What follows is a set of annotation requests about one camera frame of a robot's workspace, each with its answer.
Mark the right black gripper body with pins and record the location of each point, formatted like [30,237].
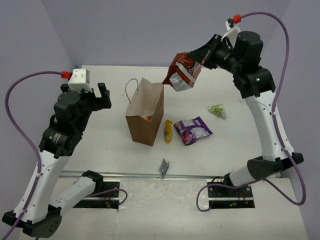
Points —
[222,56]

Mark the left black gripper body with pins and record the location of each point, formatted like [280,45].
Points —
[93,99]

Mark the red Doritos chip bag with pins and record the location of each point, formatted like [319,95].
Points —
[182,73]

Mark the brown paper bag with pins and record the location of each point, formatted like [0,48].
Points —
[145,111]

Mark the orange snack packet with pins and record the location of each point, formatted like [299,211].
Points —
[148,118]

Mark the green snack packet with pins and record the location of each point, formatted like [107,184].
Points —
[218,110]

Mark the yellow candy bar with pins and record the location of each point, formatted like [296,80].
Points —
[168,131]

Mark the purple snack packet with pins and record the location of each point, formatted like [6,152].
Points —
[191,130]

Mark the grey foil wrapper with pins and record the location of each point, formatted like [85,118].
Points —
[164,168]

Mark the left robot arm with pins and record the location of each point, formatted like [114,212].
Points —
[40,211]

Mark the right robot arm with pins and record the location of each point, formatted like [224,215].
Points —
[257,88]

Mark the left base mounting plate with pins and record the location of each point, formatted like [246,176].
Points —
[108,200]

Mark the base mounting plate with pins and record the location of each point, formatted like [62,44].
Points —
[108,200]
[225,198]

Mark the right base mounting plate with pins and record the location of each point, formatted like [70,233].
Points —
[225,198]

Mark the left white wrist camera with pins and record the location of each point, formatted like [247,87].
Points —
[80,80]

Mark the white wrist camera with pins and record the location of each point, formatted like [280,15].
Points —
[232,28]
[80,80]

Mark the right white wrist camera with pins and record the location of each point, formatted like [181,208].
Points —
[232,28]

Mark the aluminium rail front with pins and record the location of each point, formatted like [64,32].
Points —
[114,175]

